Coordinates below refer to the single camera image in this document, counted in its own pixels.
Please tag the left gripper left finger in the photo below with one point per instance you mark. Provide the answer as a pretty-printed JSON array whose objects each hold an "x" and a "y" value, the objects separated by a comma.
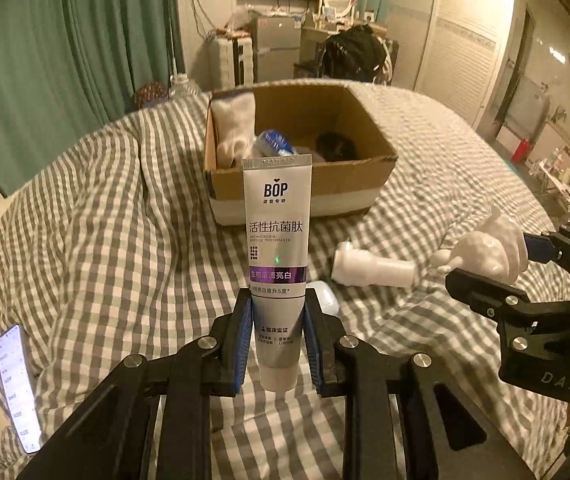
[{"x": 151, "y": 418}]

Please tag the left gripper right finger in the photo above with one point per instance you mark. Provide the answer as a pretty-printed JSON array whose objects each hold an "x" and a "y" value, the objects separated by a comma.
[{"x": 404, "y": 417}]

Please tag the white sock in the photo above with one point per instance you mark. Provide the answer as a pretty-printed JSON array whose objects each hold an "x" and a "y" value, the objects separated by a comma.
[
  {"x": 234, "y": 118},
  {"x": 495, "y": 249}
]

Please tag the white Huawei earbuds case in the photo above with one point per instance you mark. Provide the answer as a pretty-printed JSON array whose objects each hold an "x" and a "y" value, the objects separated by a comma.
[{"x": 325, "y": 296}]

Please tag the white hair dryer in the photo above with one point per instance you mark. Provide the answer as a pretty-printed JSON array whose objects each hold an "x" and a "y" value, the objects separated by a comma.
[{"x": 359, "y": 267}]

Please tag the white BOP toothpaste tube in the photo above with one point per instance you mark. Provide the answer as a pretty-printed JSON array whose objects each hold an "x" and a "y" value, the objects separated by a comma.
[{"x": 277, "y": 200}]

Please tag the dark plastic funnel cup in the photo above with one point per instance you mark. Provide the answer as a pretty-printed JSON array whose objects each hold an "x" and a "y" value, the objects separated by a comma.
[{"x": 335, "y": 147}]

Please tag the blue tissue pack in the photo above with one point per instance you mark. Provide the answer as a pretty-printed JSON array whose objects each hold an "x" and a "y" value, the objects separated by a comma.
[{"x": 271, "y": 143}]

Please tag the cluttered shelf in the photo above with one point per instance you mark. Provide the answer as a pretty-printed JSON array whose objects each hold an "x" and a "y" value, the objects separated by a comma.
[{"x": 549, "y": 162}]

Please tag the red fire extinguisher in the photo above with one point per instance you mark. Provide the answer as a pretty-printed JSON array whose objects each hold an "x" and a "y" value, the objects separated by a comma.
[{"x": 521, "y": 152}]

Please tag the smartphone with lit screen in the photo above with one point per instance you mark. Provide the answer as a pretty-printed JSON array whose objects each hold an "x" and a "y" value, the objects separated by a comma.
[{"x": 16, "y": 382}]

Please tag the cardboard box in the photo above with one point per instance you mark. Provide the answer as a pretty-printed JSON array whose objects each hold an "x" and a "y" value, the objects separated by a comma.
[{"x": 329, "y": 124}]

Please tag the black clothes pile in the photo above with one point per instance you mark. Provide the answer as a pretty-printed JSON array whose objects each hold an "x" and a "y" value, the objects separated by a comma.
[{"x": 355, "y": 54}]

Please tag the brown patterned basket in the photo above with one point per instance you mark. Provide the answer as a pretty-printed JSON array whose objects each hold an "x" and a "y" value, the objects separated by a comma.
[{"x": 150, "y": 95}]

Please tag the clear water bottle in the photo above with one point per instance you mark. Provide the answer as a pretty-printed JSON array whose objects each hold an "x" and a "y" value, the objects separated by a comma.
[{"x": 181, "y": 85}]

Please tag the white suitcase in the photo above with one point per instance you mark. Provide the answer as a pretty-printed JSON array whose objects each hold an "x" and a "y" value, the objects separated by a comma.
[{"x": 231, "y": 62}]

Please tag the silver mini fridge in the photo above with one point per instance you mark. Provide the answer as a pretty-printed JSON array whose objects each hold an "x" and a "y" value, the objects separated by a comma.
[{"x": 276, "y": 47}]

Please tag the green curtain left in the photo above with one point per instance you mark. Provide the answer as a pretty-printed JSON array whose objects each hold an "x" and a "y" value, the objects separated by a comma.
[{"x": 70, "y": 67}]

